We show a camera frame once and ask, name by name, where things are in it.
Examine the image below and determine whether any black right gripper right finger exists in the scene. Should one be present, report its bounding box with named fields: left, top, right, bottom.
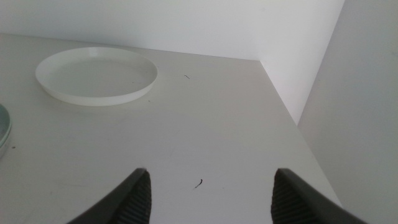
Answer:
left=270, top=167, right=369, bottom=224

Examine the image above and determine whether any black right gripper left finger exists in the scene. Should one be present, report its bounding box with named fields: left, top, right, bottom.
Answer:
left=66, top=167, right=153, bottom=224

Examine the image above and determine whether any white shallow bowl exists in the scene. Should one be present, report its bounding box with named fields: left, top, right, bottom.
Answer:
left=35, top=46, right=159, bottom=108

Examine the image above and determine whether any pale green shallow bowl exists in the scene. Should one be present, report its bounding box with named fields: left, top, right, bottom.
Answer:
left=0, top=104, right=13, bottom=147

